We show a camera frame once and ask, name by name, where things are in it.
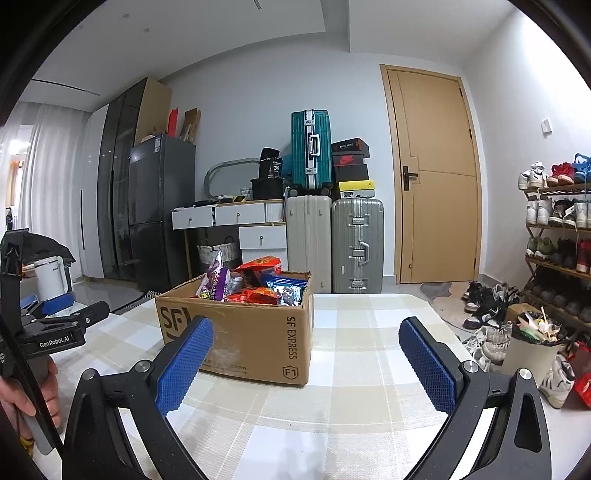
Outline person's left hand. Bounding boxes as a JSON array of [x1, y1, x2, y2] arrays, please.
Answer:
[[0, 357, 60, 428]]

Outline scattered black white shoes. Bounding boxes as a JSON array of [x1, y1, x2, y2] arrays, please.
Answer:
[[462, 281, 575, 409]]

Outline dark glass cabinet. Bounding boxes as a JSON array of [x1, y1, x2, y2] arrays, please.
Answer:
[[95, 78, 148, 282]]

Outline white kettle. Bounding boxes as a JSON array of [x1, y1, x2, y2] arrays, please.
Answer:
[[34, 256, 72, 301]]

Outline white wardrobe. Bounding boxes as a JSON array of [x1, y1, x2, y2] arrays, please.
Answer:
[[78, 104, 112, 280]]

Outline woven laundry basket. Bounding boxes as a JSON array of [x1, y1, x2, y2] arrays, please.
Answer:
[[198, 235, 242, 278]]

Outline brown cardboard box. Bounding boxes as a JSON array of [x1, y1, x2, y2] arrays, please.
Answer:
[[154, 271, 315, 387]]

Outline dark grey refrigerator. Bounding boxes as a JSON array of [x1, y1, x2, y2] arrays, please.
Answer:
[[128, 135, 197, 292]]

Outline white curtain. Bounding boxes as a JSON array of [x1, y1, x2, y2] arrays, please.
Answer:
[[0, 104, 93, 287]]

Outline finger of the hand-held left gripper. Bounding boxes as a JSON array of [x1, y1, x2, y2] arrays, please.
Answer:
[[41, 292, 75, 315], [28, 300, 110, 332]]

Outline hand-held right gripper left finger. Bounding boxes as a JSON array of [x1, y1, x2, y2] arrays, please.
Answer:
[[61, 316, 215, 480]]

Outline small cardboard box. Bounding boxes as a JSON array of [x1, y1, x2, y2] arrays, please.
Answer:
[[505, 302, 532, 324]]

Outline blue cookie packet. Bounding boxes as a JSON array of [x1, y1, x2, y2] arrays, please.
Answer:
[[263, 272, 309, 306]]

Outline black white patterned rug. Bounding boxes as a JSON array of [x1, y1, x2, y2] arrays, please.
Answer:
[[113, 290, 162, 315]]

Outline yellow black shoe box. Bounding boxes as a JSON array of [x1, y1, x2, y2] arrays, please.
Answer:
[[338, 180, 376, 200]]

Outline cream suitcase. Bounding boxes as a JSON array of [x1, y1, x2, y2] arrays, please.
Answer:
[[284, 195, 334, 294]]

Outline black cloth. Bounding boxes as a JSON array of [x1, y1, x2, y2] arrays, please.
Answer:
[[18, 231, 77, 278]]

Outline red orange snack packet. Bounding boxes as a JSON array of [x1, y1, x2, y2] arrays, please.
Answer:
[[235, 256, 282, 278]]

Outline wooden door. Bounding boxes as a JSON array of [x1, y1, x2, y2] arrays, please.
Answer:
[[379, 65, 483, 284]]

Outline teal suitcase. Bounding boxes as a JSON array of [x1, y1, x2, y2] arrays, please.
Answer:
[[291, 110, 333, 195]]

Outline silver suitcase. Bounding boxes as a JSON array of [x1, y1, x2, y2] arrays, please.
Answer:
[[331, 198, 385, 294]]

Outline beige trash bin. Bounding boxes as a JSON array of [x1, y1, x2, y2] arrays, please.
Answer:
[[501, 311, 568, 388]]

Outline red cookie packet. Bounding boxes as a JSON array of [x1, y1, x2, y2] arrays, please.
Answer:
[[226, 286, 280, 305]]

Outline flat cardboard sheet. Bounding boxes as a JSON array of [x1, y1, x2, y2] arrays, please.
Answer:
[[134, 78, 172, 144]]

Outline black bucket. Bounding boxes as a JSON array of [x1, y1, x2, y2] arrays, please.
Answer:
[[250, 178, 284, 201]]

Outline black paper bag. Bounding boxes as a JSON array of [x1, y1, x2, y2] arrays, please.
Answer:
[[259, 148, 283, 181]]

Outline purple candy packet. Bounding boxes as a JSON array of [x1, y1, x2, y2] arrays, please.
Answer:
[[198, 251, 230, 302]]

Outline grey door mat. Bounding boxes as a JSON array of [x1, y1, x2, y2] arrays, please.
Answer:
[[419, 281, 467, 319]]

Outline red plastic bag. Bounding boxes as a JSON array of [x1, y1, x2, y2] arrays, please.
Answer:
[[567, 344, 591, 409]]

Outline white drawer desk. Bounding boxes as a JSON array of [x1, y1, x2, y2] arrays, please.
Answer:
[[172, 199, 289, 278]]

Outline wooden shoe rack with shoes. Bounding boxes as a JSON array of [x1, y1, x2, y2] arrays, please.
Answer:
[[517, 154, 591, 319]]

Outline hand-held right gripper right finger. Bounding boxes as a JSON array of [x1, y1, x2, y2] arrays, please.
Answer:
[[399, 316, 550, 480]]

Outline oval metal-framed mirror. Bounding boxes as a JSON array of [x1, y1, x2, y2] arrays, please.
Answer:
[[205, 158, 262, 204]]

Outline brown paper bag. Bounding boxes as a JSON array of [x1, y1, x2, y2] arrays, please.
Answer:
[[179, 108, 202, 143]]

